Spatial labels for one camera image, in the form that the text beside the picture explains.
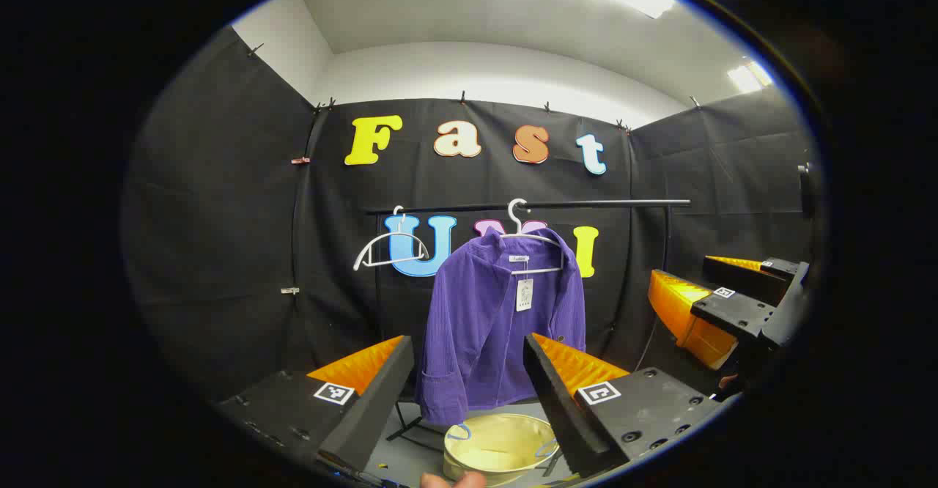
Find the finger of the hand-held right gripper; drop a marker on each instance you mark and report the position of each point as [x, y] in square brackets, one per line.
[747, 277]
[733, 316]

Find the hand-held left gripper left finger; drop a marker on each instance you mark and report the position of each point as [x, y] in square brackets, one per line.
[377, 400]

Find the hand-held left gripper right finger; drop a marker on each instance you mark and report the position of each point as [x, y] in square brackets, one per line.
[557, 400]

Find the white clothes hanger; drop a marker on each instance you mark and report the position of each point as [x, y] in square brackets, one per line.
[374, 243]
[544, 270]

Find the black clothes rack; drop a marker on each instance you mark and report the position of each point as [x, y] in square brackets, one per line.
[601, 203]

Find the white paper hang tag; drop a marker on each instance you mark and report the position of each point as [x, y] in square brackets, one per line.
[524, 296]

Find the ceiling light panel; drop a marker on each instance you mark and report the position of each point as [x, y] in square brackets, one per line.
[747, 78]

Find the black backdrop cloth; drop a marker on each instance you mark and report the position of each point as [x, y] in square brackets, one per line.
[220, 217]

